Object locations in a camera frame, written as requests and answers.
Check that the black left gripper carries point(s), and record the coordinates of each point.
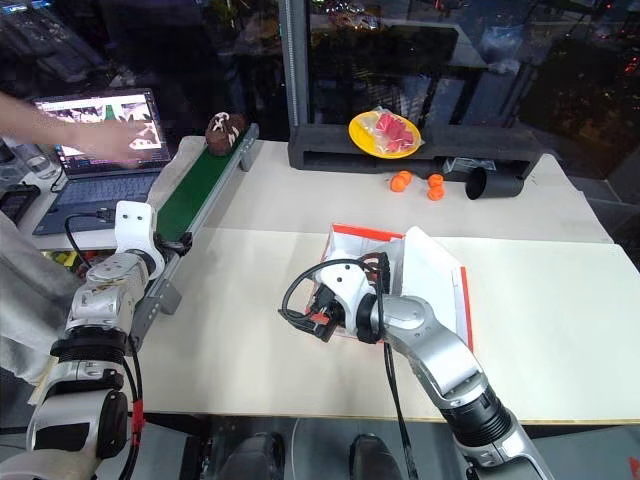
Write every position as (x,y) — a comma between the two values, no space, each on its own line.
(173,245)

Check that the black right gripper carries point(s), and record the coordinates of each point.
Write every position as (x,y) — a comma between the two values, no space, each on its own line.
(330,309)

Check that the white and orange shoebox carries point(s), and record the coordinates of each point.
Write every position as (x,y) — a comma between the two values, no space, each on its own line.
(430,280)

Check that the person's bare forearm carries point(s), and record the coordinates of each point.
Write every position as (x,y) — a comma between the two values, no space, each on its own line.
(35,117)

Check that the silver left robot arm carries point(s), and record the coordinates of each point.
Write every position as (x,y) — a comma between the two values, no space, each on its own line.
(95,295)

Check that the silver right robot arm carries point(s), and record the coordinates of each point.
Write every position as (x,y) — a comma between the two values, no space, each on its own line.
(430,345)

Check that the person's bare hand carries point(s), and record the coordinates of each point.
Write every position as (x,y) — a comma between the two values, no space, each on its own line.
(117,145)

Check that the green conveyor belt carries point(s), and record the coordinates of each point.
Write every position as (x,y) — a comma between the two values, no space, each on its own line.
(200,185)

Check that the blue laptop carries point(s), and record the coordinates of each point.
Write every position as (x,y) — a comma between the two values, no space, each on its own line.
(107,165)

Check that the brown mushroom toy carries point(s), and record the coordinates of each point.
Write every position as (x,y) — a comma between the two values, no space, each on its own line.
(226,132)

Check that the dark rounded shape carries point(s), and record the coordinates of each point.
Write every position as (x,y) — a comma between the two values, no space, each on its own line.
(255,457)

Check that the grey clothing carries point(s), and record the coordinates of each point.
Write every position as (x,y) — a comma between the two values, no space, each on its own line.
(25,300)

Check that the orange toy fruit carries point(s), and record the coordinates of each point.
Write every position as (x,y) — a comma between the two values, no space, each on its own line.
(401,181)
(436,180)

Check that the black foam riser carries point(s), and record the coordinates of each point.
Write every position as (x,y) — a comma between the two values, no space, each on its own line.
(325,150)

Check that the yellow plate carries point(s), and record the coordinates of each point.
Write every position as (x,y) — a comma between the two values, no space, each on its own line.
(370,142)

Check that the clear bag of red pieces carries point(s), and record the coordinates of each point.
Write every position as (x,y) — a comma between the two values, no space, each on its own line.
(392,131)

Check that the clear plastic bag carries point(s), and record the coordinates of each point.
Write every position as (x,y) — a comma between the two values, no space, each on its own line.
(467,165)

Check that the black cylindrical cup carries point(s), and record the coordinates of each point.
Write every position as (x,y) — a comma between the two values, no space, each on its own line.
(492,184)

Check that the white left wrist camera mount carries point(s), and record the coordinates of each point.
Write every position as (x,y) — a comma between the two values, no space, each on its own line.
(134,225)

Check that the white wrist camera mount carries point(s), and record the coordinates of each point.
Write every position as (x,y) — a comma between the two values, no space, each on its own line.
(134,225)
(345,286)

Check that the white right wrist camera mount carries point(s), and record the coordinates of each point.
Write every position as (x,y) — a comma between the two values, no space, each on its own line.
(345,286)

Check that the grey metal post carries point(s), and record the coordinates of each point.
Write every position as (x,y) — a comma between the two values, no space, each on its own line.
(295,60)

